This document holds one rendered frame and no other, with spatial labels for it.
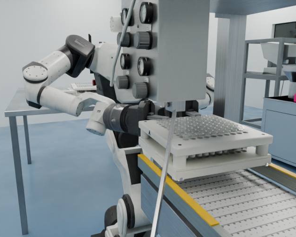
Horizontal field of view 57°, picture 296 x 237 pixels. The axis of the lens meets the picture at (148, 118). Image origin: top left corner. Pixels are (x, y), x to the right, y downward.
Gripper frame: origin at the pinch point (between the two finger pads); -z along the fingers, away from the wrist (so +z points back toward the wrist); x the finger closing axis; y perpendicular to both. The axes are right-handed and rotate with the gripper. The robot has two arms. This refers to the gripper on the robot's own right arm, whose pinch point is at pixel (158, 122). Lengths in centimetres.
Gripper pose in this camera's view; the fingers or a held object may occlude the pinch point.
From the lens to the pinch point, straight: 78.3
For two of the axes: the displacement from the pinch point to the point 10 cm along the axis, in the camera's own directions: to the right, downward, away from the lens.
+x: 0.1, 9.8, 1.8
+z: -8.0, -1.0, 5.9
